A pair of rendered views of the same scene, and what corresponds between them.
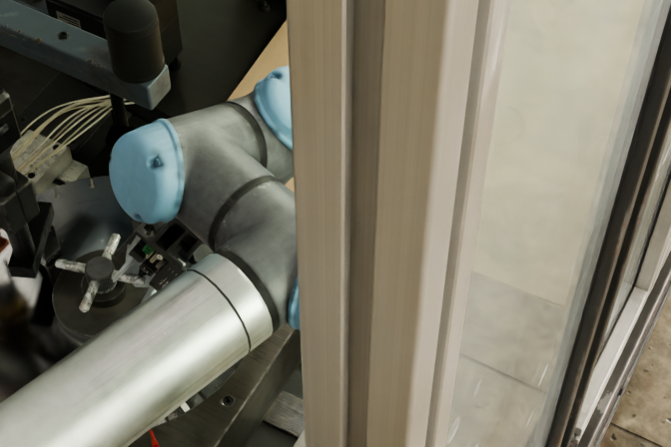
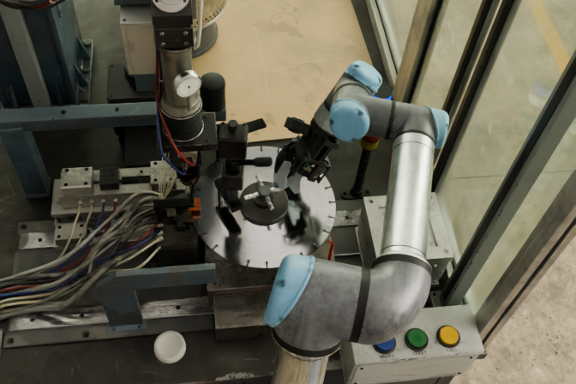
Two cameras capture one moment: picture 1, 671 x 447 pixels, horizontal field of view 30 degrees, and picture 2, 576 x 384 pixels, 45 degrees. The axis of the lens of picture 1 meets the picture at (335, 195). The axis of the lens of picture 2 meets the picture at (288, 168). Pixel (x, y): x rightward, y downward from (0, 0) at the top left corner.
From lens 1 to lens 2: 0.80 m
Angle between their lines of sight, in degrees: 24
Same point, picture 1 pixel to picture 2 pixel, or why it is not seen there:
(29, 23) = (149, 108)
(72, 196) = (212, 173)
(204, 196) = (380, 117)
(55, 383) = (405, 199)
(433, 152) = not seen: outside the picture
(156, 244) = (314, 160)
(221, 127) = (358, 92)
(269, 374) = not seen: hidden behind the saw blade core
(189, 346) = (428, 165)
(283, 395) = not seen: hidden behind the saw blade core
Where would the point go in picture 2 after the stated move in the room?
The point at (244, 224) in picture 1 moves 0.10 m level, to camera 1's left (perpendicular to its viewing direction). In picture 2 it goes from (403, 119) to (361, 143)
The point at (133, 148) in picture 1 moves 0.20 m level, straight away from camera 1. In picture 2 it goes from (347, 112) to (264, 57)
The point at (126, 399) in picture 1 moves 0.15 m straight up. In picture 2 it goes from (427, 192) to (449, 138)
